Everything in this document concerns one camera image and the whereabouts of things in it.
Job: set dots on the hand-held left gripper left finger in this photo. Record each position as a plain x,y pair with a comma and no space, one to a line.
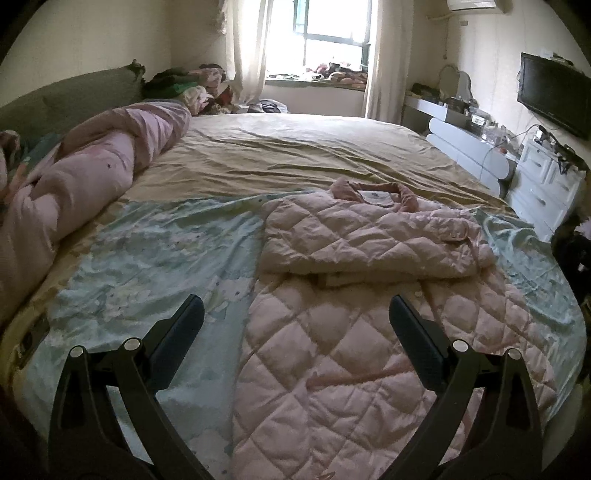
178,337

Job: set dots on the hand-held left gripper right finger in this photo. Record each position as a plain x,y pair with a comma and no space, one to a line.
418,344

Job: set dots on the pink quilted jacket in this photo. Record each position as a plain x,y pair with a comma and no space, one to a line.
351,350

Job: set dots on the small dark clothes heap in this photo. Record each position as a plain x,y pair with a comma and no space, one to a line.
270,107

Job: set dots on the pile of mixed clothes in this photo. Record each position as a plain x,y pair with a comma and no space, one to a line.
184,85

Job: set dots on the light blue cartoon blanket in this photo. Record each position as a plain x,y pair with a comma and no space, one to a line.
138,258

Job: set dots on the dark cloth heap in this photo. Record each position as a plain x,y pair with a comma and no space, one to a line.
572,254

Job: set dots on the rolled pink duvet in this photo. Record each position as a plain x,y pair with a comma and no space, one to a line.
83,175

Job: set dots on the white drawer dresser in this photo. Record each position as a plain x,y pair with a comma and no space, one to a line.
545,184

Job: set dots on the white vanity table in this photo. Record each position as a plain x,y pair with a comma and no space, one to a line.
457,138

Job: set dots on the beige bed sheet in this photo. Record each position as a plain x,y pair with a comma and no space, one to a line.
300,147

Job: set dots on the row of small cosmetic items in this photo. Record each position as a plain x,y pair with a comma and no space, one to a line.
485,124

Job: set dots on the floral patterned blanket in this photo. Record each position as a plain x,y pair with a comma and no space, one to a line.
9,157

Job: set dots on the green padded headboard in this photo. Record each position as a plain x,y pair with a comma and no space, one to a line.
69,97

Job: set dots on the vanity mirror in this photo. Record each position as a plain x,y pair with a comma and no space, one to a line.
455,81

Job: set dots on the heap of plush toys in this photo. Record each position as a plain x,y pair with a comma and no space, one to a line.
337,74

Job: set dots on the window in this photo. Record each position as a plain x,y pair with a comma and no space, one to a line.
323,27

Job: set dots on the white air conditioner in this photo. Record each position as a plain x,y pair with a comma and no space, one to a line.
471,4

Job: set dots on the black wall television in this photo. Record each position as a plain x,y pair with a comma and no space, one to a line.
551,94

